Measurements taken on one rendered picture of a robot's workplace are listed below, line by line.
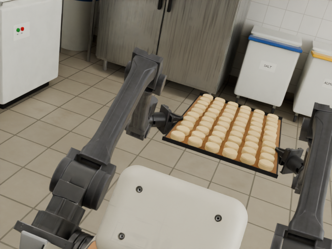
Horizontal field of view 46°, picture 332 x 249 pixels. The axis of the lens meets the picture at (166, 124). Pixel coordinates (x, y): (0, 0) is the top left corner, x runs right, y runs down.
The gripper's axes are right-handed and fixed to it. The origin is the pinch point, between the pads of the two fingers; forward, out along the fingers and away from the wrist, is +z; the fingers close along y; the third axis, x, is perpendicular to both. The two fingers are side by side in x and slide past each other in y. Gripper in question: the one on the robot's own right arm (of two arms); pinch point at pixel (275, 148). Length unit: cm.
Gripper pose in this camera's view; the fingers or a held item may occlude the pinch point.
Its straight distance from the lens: 153.3
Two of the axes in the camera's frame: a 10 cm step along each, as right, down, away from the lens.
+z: -4.5, -4.7, 7.6
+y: 2.1, -8.8, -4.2
